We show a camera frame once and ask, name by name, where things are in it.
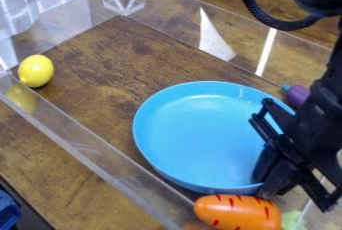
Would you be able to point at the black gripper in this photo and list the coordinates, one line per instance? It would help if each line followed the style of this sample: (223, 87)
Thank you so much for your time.
(303, 140)

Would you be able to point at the orange toy carrot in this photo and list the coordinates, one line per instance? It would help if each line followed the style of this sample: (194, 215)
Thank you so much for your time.
(236, 212)

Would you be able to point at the blue round plastic tray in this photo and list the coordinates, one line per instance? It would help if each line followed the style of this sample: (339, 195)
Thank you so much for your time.
(192, 134)

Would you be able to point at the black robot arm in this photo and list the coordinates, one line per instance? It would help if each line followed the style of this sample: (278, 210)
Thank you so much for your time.
(318, 8)

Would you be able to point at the purple toy eggplant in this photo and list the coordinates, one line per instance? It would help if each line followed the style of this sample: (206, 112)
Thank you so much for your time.
(296, 94)

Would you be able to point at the blue object at corner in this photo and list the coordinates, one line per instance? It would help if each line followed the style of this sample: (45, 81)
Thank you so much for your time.
(9, 211)

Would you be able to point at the yellow toy lemon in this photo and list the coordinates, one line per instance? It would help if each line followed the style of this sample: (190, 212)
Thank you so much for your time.
(35, 71)

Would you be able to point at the clear acrylic enclosure wall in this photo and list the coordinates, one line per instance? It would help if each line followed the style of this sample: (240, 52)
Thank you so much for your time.
(67, 151)

